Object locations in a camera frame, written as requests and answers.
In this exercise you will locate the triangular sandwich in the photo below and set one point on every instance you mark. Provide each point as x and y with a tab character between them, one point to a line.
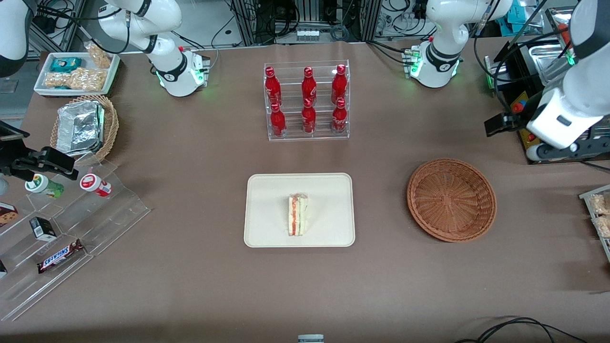
298	214

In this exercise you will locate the large clear peanut bag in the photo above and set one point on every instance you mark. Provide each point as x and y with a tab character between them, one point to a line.
78	80

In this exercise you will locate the red cola bottle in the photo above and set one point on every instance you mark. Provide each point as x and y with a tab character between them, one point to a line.
339	119
278	123
339	85
309	119
309	85
272	85

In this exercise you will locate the chocolate cookie box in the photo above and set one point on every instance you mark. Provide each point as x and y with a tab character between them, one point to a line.
7	214

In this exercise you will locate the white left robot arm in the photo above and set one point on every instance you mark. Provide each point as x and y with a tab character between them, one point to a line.
445	28

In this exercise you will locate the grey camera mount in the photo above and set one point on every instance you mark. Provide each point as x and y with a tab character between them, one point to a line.
310	339

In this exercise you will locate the white power strip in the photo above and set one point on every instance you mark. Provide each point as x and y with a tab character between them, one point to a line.
307	34

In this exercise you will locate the teal snack packet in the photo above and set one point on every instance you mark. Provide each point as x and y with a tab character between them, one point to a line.
66	64

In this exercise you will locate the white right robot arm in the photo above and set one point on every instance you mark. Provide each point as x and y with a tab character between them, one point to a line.
167	52

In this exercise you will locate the white rectangular snack tray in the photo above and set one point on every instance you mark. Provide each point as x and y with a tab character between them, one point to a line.
40	78

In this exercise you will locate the small clear peanut bag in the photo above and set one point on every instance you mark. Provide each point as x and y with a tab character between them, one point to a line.
99	56

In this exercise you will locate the silver foil container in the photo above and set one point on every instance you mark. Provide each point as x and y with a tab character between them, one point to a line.
78	126

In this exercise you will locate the Snickers chocolate bar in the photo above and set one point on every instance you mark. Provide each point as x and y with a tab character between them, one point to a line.
59	256

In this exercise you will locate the clear acrylic bottle rack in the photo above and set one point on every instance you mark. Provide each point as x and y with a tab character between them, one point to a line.
291	102

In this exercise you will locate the black food warmer cabinet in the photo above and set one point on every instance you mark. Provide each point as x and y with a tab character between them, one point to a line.
524	62

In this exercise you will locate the light tan wicker basket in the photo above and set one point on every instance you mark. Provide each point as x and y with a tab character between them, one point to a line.
112	128

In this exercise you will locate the clear bagged pastry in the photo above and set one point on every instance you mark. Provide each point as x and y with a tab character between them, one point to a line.
603	226
600	204

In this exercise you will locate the cream plastic tray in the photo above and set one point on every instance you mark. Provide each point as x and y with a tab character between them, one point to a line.
267	214

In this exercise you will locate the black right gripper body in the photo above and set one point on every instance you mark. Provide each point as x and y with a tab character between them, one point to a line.
10	158

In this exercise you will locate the brown wicker basket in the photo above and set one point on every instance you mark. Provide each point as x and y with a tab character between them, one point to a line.
452	200

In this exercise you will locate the dark snack packet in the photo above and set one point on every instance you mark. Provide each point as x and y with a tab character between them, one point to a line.
3	269

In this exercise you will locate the red emergency stop button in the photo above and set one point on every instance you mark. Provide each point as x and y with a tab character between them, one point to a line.
519	106

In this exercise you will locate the small black box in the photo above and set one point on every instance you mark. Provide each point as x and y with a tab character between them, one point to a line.
44	229

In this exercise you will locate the clear acrylic tiered stand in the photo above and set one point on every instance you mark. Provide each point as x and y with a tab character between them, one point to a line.
109	214

